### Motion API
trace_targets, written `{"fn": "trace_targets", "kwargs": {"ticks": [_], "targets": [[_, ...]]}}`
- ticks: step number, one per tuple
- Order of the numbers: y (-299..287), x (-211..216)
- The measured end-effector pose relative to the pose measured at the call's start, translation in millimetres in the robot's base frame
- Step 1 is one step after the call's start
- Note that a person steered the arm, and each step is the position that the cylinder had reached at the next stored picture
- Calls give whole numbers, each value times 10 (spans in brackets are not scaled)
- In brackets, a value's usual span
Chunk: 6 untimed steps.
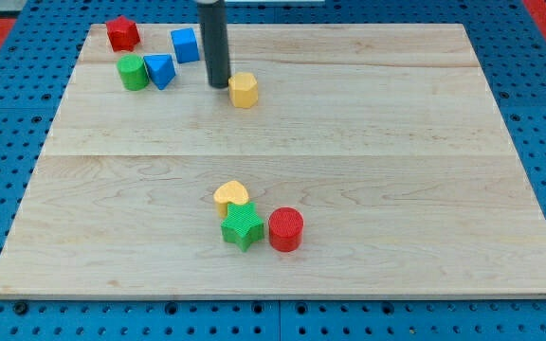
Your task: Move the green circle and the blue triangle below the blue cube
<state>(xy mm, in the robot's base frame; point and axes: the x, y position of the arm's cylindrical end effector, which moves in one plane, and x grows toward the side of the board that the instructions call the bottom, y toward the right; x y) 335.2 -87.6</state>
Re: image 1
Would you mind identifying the blue triangle block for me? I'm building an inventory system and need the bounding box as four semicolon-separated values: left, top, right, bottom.
144;54;176;90

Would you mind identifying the blue cube block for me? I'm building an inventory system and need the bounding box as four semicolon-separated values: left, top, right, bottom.
171;27;200;63

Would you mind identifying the yellow heart block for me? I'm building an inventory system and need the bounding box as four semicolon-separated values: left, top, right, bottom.
213;180;249;219

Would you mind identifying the red cylinder block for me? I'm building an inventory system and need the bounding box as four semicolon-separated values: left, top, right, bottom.
268;206;304;252

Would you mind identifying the green star block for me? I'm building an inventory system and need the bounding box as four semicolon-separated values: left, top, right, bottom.
221;202;264;252

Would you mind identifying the yellow hexagon block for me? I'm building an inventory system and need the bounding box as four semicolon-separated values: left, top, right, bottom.
228;72;259;109

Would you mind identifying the light wooden board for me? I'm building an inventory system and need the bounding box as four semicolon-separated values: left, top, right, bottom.
0;24;546;300

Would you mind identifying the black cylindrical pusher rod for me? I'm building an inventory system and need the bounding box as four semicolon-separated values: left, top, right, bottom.
196;0;231;89

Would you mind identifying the green cylinder block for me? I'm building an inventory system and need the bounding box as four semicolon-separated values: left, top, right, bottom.
116;54;149;91

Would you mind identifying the red star block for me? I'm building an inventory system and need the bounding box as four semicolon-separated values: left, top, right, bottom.
105;15;140;52

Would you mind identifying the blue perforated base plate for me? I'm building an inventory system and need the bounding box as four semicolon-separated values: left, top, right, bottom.
0;1;546;340

